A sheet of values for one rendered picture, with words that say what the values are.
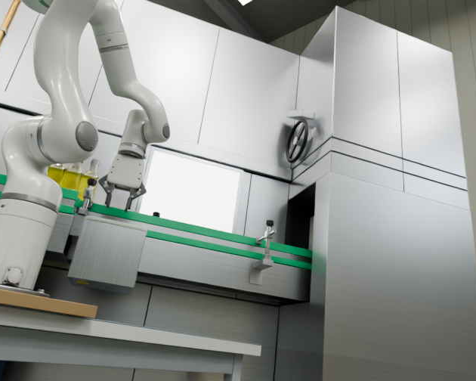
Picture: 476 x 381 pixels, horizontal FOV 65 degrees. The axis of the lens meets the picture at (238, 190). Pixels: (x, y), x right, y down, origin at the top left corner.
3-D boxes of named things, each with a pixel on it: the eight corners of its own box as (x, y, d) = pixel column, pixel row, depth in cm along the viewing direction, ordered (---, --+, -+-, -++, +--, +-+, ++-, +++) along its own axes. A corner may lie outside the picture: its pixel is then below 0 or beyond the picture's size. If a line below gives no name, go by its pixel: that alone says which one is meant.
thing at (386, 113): (408, 230, 199) (402, 92, 233) (470, 210, 165) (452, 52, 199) (288, 199, 181) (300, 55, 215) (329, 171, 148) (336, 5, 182)
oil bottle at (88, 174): (84, 230, 136) (100, 176, 144) (84, 226, 131) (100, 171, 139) (68, 226, 134) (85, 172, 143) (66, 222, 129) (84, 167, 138)
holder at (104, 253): (128, 295, 125) (138, 249, 131) (134, 287, 100) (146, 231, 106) (73, 286, 121) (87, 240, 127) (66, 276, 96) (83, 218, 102)
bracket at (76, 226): (82, 243, 126) (88, 223, 128) (81, 236, 117) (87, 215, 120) (71, 240, 125) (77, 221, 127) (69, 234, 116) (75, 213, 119)
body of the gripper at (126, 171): (146, 164, 124) (138, 195, 120) (114, 156, 122) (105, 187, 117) (148, 154, 117) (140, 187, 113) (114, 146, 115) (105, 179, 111)
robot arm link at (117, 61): (153, 39, 112) (177, 137, 124) (110, 48, 118) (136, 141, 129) (137, 41, 105) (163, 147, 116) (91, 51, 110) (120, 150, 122)
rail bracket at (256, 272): (259, 286, 142) (264, 228, 151) (277, 280, 127) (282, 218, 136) (247, 283, 141) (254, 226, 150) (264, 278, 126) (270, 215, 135)
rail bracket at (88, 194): (88, 224, 130) (97, 190, 135) (86, 210, 115) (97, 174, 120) (78, 222, 129) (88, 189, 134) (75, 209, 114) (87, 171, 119)
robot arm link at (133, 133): (153, 155, 122) (129, 156, 125) (161, 120, 127) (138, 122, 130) (138, 141, 115) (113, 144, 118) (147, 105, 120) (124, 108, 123)
